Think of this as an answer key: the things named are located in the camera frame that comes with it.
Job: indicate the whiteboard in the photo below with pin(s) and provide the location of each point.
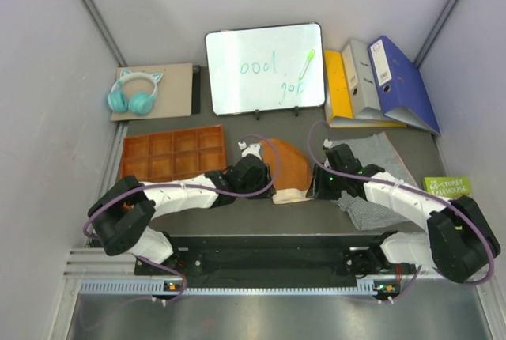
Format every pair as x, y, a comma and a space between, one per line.
256, 69

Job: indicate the orange compartment tray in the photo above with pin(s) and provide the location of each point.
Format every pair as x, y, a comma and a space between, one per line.
173, 155

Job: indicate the yellow binder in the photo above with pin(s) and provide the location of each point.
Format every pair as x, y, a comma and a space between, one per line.
338, 108

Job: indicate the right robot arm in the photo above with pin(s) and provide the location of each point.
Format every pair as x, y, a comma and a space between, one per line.
455, 239

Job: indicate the green treehouse book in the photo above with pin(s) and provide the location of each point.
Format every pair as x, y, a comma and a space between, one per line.
449, 187

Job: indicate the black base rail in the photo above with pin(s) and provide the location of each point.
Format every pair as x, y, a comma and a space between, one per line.
278, 261

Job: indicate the grey binder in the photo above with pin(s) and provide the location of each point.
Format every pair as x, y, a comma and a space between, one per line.
361, 83

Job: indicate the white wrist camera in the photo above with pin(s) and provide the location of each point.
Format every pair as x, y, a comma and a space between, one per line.
327, 144
253, 149

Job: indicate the teal cat-ear headphones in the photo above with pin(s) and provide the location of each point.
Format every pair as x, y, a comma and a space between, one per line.
141, 103

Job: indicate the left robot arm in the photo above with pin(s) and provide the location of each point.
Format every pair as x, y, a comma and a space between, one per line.
121, 217

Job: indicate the blue binder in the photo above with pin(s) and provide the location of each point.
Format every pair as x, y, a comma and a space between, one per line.
401, 90

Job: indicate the beige board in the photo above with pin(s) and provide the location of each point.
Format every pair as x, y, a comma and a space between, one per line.
174, 91

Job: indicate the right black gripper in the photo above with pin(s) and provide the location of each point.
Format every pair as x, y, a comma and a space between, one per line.
318, 189

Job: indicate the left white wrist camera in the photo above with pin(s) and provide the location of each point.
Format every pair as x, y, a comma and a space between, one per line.
253, 149

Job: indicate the grey cable duct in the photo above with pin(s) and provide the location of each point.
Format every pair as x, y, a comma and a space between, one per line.
161, 288

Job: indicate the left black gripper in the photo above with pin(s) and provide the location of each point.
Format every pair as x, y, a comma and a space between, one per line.
265, 179

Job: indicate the orange underwear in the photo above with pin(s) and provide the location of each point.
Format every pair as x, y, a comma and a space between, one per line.
295, 175

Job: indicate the green marker pen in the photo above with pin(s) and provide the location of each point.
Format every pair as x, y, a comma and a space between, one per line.
309, 58

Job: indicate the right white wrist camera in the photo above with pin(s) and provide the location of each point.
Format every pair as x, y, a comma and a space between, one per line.
327, 144

